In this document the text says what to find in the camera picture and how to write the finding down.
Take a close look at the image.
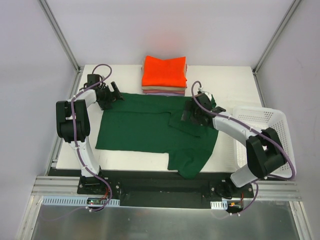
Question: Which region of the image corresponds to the orange folded t shirt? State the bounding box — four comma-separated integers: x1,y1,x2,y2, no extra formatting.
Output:
141,55,187,88

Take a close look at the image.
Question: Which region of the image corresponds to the right white cable duct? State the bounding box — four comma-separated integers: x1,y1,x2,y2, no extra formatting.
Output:
210,200,228,210

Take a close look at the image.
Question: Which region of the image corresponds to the white cable duct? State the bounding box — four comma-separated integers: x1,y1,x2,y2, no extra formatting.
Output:
210,200,228,210
42,196,120,208

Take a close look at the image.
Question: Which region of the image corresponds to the pink folded t shirt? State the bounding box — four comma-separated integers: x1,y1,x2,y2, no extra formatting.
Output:
142,64,188,95

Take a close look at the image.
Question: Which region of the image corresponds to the beige folded t shirt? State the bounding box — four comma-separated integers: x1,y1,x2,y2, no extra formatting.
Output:
141,65,188,92

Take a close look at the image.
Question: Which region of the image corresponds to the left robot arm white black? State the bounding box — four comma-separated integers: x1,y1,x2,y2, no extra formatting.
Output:
55,73,124,195

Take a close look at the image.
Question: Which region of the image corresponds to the left white cable duct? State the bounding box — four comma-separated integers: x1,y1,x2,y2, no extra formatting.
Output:
42,196,120,208

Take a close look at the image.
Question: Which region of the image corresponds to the aluminium frame post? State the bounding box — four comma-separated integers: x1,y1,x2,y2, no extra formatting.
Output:
252,0,303,76
37,0,82,73

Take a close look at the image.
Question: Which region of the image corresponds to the white plastic basket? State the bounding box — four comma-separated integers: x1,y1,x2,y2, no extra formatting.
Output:
232,105,297,179

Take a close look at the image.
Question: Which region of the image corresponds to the right aluminium frame post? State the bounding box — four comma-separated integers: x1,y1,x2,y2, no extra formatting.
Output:
252,0,303,76

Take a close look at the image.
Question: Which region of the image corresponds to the lilac folded t shirt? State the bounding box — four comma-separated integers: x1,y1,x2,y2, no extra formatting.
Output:
145,92,185,97

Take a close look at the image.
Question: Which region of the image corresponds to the green t shirt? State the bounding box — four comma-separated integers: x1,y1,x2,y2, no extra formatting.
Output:
95,93,219,179

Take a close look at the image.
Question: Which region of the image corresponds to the left aluminium frame post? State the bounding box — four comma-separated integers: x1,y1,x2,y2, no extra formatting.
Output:
37,0,82,73

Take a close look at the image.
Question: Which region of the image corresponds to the aluminium front rail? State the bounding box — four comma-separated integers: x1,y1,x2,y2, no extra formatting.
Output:
31,176,302,202

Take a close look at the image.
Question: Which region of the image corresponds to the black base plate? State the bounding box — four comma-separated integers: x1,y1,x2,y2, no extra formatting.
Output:
48,168,254,209

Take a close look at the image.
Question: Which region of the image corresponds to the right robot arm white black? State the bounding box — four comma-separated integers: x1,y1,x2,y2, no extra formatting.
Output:
181,91,295,198

